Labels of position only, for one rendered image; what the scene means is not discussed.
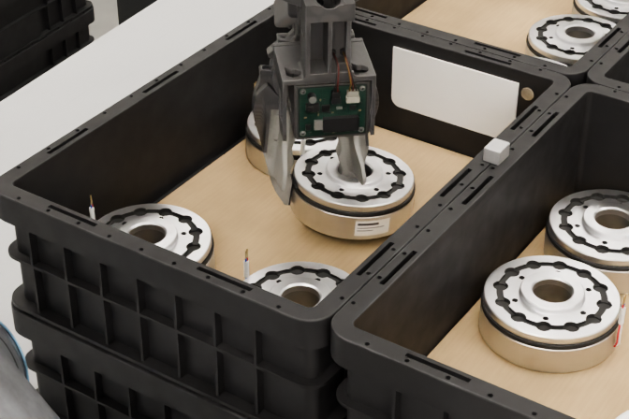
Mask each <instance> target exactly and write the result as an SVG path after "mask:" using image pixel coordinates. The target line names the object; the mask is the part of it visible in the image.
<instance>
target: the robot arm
mask: <svg viewBox="0 0 629 419"><path fill-rule="evenodd" d="M357 1H358V0H274V25H275V26H276V27H279V28H280V27H288V29H290V31H289V32H288V33H279V34H276V35H277V40H276V41H275V42H273V43H272V44H271V45H270V46H268V47H267V54H268V57H269V58H271V59H270V64H269V65H260V66H259V76H258V80H257V82H256V86H255V89H254V91H253V97H252V109H253V114H254V119H255V123H256V129H257V132H258V135H259V138H260V142H261V146H262V150H263V153H264V157H265V161H266V164H267V168H268V171H269V174H270V178H271V183H272V186H273V188H274V190H275V192H276V194H277V195H278V196H279V197H280V199H281V200H282V201H283V203H284V204H285V205H288V206H290V202H291V196H292V191H293V185H294V182H293V179H292V175H291V174H290V171H291V168H292V166H293V165H294V163H295V161H294V157H293V153H292V148H293V145H294V142H295V141H296V139H310V138H324V137H337V138H338V143H337V146H336V149H335V150H336V153H337V156H338V159H339V162H340V164H339V166H338V172H339V173H340V174H342V175H344V176H346V177H348V178H354V179H358V180H359V182H360V183H361V185H364V184H365V183H366V173H365V167H364V164H365V160H366V156H367V153H368V150H369V132H370V135H374V117H375V115H376V113H377V110H378V106H379V95H378V91H377V88H376V74H375V71H374V69H373V64H372V62H371V59H370V57H369V54H368V52H367V50H366V47H365V45H364V42H363V39H362V37H361V38H355V34H354V31H353V29H351V23H352V21H354V20H355V15H356V3H355V2H357ZM286 101H287V103H286ZM0 419H60V418H59V416H58V415H57V414H56V413H55V412H54V410H53V409H52V408H51V407H50V406H49V404H48V403H47V402H46V401H45V400H44V398H43V397H42V396H41V395H40V394H39V393H38V391H37V390H36V389H35V387H34V386H33V385H31V384H30V380H29V372H28V367H27V364H26V360H25V357H24V354H23V352H22V348H21V346H20V344H19V343H18V342H17V340H16V339H15V337H14V336H13V334H12V333H11V332H10V330H9V329H8V328H7V327H6V326H5V325H4V324H3V323H2V322H1V321H0Z"/></svg>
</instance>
